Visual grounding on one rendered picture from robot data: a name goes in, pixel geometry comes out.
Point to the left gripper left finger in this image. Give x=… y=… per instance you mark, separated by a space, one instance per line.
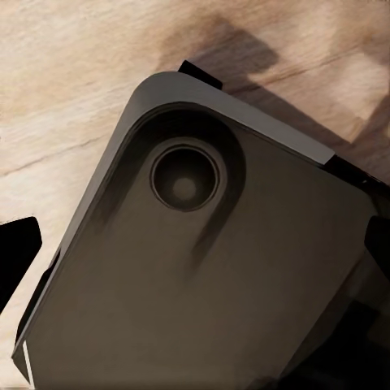
x=20 y=241

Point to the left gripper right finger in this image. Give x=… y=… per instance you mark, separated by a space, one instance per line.
x=377 y=241

